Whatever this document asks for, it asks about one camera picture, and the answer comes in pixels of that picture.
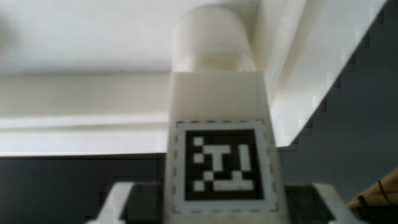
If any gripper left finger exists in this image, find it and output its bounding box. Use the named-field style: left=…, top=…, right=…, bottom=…
left=85, top=182, right=135, bottom=224

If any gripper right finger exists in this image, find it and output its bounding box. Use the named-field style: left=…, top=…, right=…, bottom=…
left=312, top=183, right=360, bottom=224

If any white square tabletop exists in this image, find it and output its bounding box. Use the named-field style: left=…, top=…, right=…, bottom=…
left=0, top=0, right=387, bottom=157

